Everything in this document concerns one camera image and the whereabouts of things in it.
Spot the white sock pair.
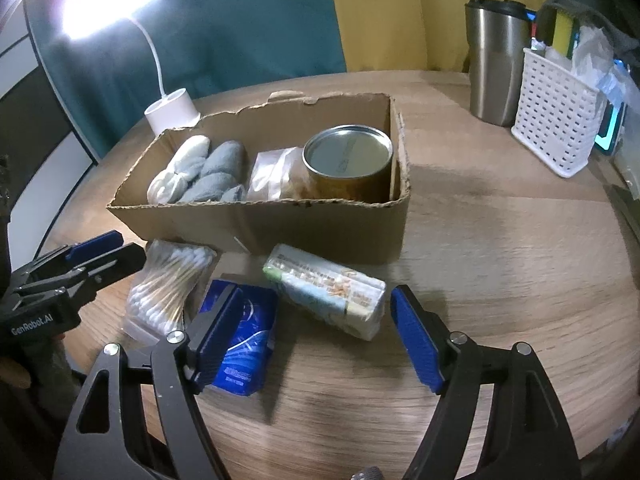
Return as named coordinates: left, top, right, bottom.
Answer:
left=146, top=135, right=211, bottom=205

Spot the yellow sponge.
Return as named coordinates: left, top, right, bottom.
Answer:
left=537, top=5, right=581, bottom=59

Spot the teal-edged device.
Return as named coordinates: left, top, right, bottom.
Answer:
left=594, top=60, right=629, bottom=156

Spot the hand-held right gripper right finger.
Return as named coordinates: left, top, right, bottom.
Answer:
left=390, top=285, right=583, bottom=480

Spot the white plastic basket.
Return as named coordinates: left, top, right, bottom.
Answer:
left=511, top=47, right=601, bottom=179

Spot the person's left hand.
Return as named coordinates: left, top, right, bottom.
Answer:
left=0, top=357, right=28, bottom=390

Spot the white desk lamp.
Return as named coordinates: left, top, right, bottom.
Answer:
left=60, top=0, right=201, bottom=136

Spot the crumpled clear plastic bag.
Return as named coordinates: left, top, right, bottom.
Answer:
left=575, top=27, right=626, bottom=106

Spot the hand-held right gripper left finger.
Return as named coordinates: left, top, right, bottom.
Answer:
left=52, top=282, right=251, bottom=480

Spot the yellow curtain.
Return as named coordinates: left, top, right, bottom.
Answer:
left=325, top=0, right=548, bottom=73

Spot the gold tin can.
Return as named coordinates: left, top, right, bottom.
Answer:
left=302, top=125, right=394, bottom=203

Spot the green tissue pack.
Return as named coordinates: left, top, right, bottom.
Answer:
left=262, top=244, right=387, bottom=343

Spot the teal curtain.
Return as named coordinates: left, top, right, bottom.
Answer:
left=25, top=0, right=348, bottom=161

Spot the blue tissue pack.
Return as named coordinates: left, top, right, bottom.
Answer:
left=200, top=280, right=279, bottom=396

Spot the cardboard box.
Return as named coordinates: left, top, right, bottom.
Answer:
left=106, top=91, right=413, bottom=266

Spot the grey cloth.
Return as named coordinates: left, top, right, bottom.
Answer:
left=542, top=0, right=640, bottom=63

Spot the grey sock pair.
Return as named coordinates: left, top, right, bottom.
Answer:
left=180, top=140, right=247, bottom=204

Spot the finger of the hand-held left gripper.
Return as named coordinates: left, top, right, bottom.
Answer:
left=15, top=242, right=147, bottom=307
left=10, top=230, right=125, bottom=286

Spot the clear zip bag of snacks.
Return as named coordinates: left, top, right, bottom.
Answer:
left=246, top=146, right=313, bottom=202

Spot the bag of cotton swabs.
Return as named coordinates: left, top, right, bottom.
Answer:
left=124, top=239, right=218, bottom=346

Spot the stainless steel tumbler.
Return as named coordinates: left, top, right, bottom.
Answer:
left=465, top=0, right=535, bottom=126

